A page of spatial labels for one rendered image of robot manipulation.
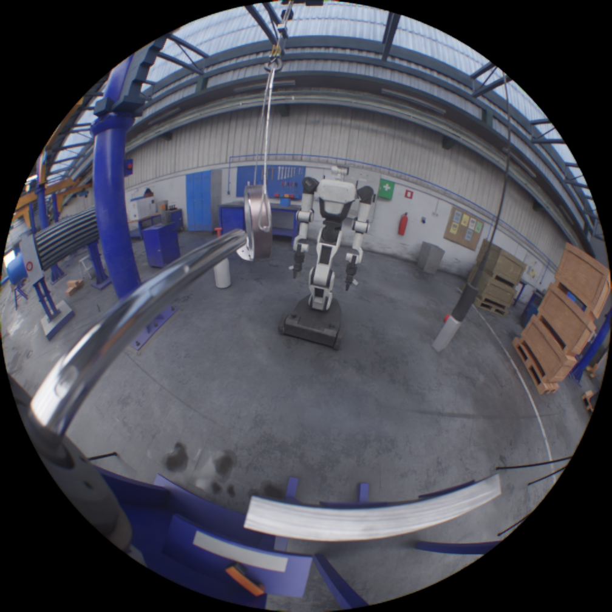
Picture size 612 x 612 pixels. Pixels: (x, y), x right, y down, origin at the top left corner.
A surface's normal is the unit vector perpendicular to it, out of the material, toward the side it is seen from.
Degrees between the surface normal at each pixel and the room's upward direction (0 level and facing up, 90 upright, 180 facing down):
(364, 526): 0
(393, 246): 90
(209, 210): 90
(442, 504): 0
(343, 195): 90
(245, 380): 0
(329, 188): 90
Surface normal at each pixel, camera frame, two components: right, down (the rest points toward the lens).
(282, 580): 0.11, -0.81
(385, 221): -0.18, 0.54
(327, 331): -0.12, -0.21
